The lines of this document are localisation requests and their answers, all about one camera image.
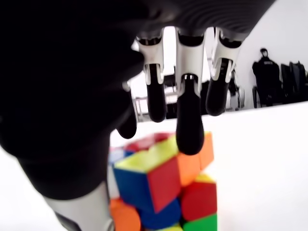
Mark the seated person in black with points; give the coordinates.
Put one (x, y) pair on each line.
(267, 77)

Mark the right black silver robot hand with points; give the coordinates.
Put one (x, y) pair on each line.
(60, 84)

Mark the multicoloured Rubik's cube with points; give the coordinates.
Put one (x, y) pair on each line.
(163, 183)

